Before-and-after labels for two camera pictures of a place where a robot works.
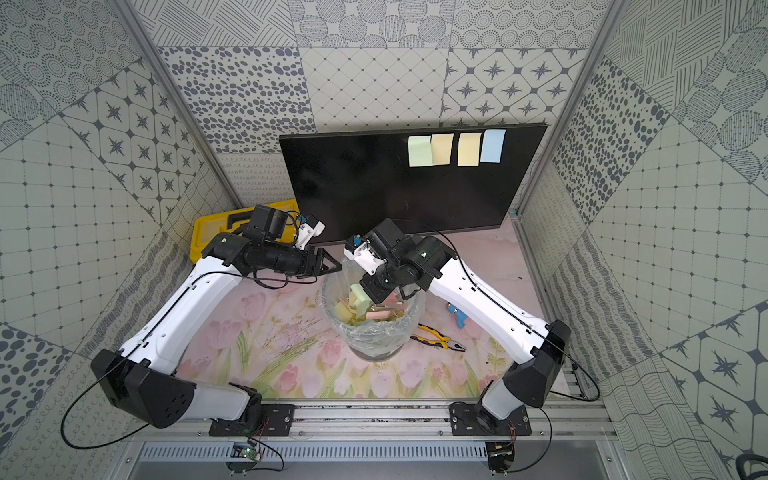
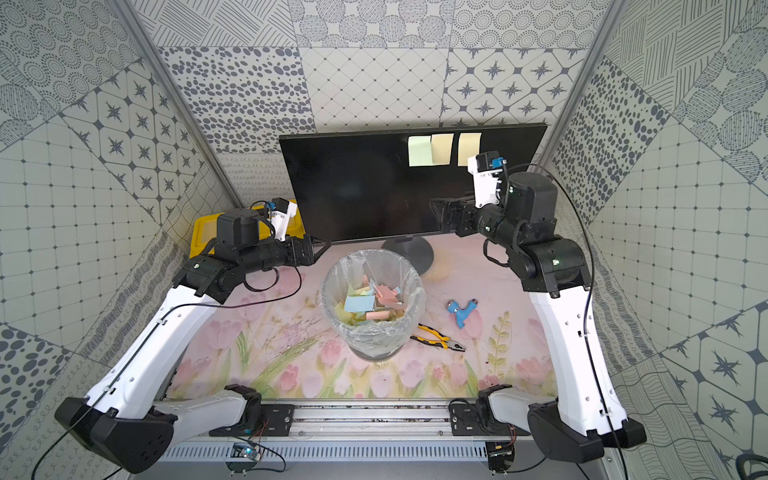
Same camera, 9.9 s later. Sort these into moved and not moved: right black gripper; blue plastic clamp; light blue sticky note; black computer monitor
Moved: right black gripper; light blue sticky note
Not moved: black computer monitor; blue plastic clamp
